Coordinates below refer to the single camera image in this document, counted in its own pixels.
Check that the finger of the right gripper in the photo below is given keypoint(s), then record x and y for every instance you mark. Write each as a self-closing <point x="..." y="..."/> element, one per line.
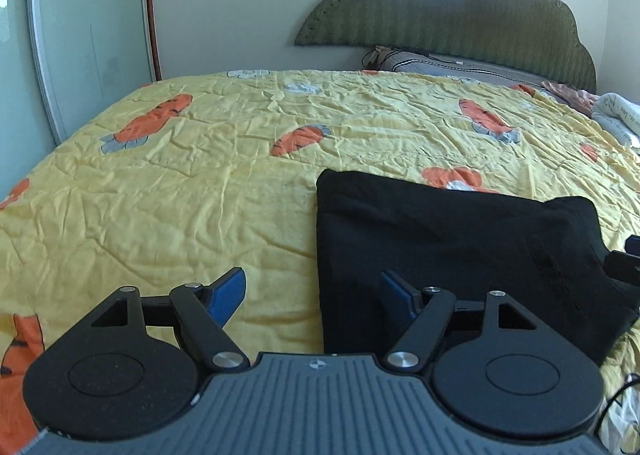
<point x="625" y="265"/>

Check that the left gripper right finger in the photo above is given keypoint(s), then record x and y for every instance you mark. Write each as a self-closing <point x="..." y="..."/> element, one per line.
<point x="401" y="301"/>

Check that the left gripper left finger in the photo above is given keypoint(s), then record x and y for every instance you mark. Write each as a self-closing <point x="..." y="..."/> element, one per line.
<point x="224" y="296"/>

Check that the black pants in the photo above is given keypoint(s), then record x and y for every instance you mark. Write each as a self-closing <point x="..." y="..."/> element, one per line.
<point x="548" y="256"/>

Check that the yellow carrot print quilt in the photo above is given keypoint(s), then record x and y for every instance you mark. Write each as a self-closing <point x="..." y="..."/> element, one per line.
<point x="187" y="177"/>

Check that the white folded blanket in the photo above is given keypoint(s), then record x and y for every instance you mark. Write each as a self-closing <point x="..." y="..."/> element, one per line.
<point x="619" y="117"/>

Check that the pink floral cloth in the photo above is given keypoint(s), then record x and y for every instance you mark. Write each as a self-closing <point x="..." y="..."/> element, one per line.
<point x="581" y="100"/>

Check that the grey striped pillow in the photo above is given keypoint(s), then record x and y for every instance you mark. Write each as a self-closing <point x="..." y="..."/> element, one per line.
<point x="402" y="61"/>

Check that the green quilted headboard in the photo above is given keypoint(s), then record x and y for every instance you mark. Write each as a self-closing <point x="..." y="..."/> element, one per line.
<point x="533" y="36"/>

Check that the white floral wardrobe door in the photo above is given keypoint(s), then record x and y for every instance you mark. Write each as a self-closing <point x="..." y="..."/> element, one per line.
<point x="62" y="63"/>

